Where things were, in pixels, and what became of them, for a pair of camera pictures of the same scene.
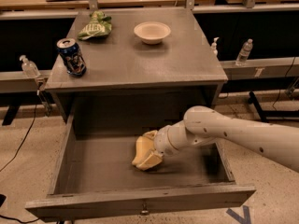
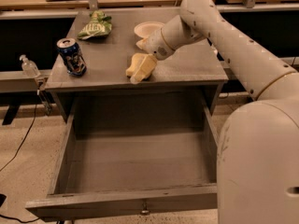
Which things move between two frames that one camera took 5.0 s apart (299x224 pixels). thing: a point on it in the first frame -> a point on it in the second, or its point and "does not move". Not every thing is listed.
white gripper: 162,141 -> 156,45
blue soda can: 72,57 does not move
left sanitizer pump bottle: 29,67 does not move
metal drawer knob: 145,211 does not move
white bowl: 152,33 does not move
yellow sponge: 144,147 -> 136,62
